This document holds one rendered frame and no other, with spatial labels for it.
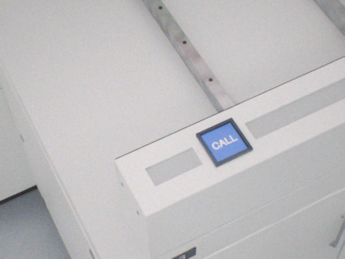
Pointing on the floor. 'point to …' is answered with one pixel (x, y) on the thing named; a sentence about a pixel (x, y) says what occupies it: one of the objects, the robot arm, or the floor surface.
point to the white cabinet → (314, 234)
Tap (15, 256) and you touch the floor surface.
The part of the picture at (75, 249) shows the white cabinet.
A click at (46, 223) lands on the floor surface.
